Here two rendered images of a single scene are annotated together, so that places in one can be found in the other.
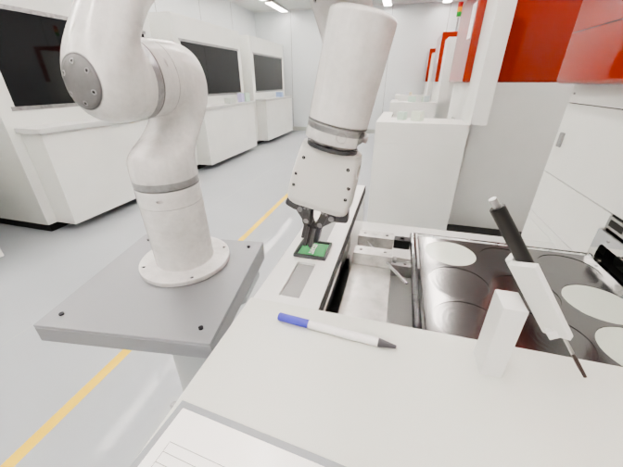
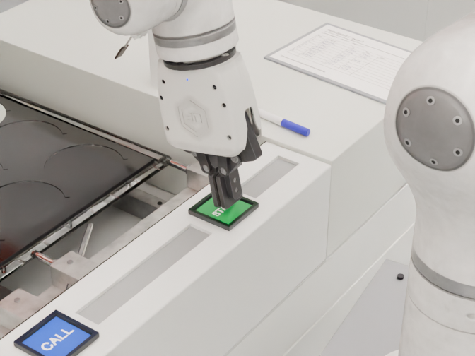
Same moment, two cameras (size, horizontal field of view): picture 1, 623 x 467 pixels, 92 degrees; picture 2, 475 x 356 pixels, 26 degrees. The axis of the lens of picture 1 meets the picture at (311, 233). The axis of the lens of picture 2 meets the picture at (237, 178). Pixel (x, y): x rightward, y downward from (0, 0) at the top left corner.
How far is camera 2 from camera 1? 141 cm
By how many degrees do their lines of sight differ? 117
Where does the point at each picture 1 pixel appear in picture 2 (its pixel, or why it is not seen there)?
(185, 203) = not seen: hidden behind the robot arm
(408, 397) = not seen: hidden behind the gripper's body
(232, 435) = (357, 87)
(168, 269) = not seen: outside the picture
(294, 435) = (319, 83)
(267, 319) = (319, 138)
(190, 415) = (384, 97)
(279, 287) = (295, 170)
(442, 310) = (94, 181)
